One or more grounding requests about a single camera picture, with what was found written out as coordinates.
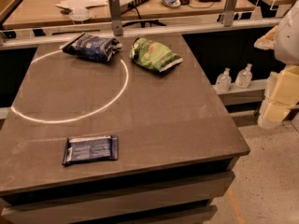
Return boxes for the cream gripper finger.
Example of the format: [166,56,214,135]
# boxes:
[270,65,299,106]
[258,99,291,129]

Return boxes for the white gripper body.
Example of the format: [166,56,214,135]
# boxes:
[264,72,278,99]

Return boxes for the green jalapeno chip bag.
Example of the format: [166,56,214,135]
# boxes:
[130,37,183,73]

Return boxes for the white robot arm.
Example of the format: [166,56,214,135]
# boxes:
[254,1,299,129]

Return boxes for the blue rxbar blueberry bar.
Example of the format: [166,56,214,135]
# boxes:
[62,135,119,166]

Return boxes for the dark blue chip bag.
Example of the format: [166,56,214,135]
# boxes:
[60,33,122,63]

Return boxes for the clear sanitizer bottle right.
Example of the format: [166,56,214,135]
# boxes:
[235,63,252,88]

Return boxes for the clear sanitizer bottle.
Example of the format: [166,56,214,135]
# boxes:
[215,68,232,92]
[235,63,252,88]

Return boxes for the clear sanitizer bottle left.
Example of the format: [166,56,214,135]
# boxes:
[215,68,232,92]

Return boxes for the wooden drawer cabinet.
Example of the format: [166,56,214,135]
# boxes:
[0,155,241,224]

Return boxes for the blue white packet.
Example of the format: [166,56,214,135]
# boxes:
[161,0,180,7]

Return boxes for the grey flat device box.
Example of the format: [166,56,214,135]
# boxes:
[120,0,149,13]

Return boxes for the clear round plastic lid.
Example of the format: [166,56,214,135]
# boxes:
[69,7,92,21]

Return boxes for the white papers on desk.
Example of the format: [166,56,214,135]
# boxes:
[56,0,107,9]

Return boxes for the grey metal post right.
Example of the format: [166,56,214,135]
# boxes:
[221,0,237,27]

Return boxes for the grey metal post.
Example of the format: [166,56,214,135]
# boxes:
[221,0,237,27]
[108,0,123,36]

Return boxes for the grey metal post left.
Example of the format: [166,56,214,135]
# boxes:
[108,0,123,36]

